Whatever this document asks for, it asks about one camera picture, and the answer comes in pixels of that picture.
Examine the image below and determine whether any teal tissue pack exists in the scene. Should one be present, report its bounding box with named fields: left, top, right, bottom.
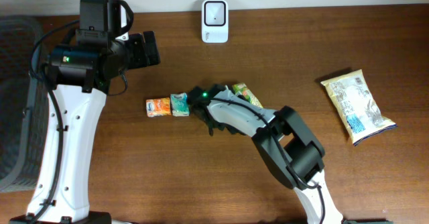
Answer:
left=170, top=93, right=190, bottom=117

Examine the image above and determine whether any orange tissue pack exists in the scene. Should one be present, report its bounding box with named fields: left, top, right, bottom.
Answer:
left=145, top=97, right=172, bottom=117

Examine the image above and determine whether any green tea drink carton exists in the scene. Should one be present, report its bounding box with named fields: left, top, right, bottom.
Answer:
left=233, top=82, right=263, bottom=108

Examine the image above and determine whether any yellow snack bag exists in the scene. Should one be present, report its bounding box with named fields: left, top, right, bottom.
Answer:
left=321, top=70, right=397, bottom=146

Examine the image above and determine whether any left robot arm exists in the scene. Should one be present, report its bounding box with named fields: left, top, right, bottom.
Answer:
left=11, top=0, right=160, bottom=224

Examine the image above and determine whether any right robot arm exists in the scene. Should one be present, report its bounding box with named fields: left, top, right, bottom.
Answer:
left=187, top=85, right=344, bottom=223

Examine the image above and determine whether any white barcode scanner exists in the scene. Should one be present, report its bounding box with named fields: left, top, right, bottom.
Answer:
left=201, top=0, right=229, bottom=44

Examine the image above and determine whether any dark grey plastic basket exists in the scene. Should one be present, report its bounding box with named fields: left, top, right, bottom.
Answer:
left=1, top=15, right=48, bottom=192

